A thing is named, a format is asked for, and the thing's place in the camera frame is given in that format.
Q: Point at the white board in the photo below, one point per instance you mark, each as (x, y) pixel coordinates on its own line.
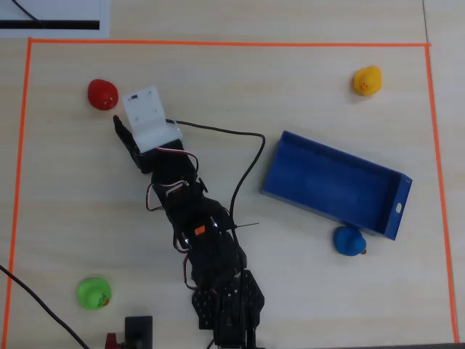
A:
(54, 11)

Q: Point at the blue plastic box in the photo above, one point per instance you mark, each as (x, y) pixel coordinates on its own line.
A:
(327, 181)

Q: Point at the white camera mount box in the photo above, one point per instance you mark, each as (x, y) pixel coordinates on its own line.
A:
(145, 112)

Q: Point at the blue rubber duck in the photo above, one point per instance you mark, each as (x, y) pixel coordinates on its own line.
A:
(348, 241)

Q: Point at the black strip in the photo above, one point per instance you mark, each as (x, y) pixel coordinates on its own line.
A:
(65, 25)

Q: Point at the orange tape strip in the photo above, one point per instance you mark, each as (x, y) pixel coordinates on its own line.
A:
(18, 174)
(439, 181)
(218, 43)

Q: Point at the yellow rubber duck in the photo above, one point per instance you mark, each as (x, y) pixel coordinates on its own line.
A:
(367, 80)

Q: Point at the red rubber duck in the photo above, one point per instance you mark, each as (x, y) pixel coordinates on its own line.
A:
(101, 92)

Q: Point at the green rubber duck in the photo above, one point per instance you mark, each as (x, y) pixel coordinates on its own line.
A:
(92, 293)

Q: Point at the black clamp block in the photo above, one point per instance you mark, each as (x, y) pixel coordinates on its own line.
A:
(138, 327)

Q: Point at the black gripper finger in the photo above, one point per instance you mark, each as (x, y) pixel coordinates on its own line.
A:
(125, 138)

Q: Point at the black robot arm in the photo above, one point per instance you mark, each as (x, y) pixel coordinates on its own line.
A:
(214, 254)

